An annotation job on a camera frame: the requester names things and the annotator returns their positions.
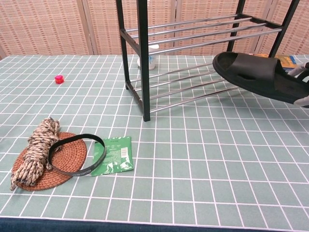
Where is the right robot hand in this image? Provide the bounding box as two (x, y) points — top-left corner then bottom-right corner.
(287, 61), (309, 108)

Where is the black elastic headband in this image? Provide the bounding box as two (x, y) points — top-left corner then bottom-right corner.
(48, 133), (108, 177)

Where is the black metal shoe rack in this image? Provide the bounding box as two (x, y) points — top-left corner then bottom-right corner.
(115, 0), (301, 122)

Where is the woven bamboo folding screen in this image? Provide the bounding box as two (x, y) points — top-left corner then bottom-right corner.
(0, 0), (309, 60)

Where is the orange and blue carton box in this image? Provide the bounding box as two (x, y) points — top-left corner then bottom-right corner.
(250, 53), (296, 72)

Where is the round brown woven coaster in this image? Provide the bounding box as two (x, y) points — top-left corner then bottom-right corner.
(11, 131), (88, 192)

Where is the beige braided rope bundle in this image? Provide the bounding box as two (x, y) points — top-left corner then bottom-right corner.
(10, 117), (61, 191)

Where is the green foil sachet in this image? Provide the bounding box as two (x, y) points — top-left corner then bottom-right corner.
(91, 135), (135, 177)

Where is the green checked tablecloth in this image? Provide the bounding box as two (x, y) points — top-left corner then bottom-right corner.
(0, 54), (309, 224)

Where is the white plastic bottle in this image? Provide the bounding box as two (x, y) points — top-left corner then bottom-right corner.
(137, 45), (160, 71)

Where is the black rubber slipper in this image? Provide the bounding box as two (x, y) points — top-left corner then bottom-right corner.
(212, 51), (309, 105)

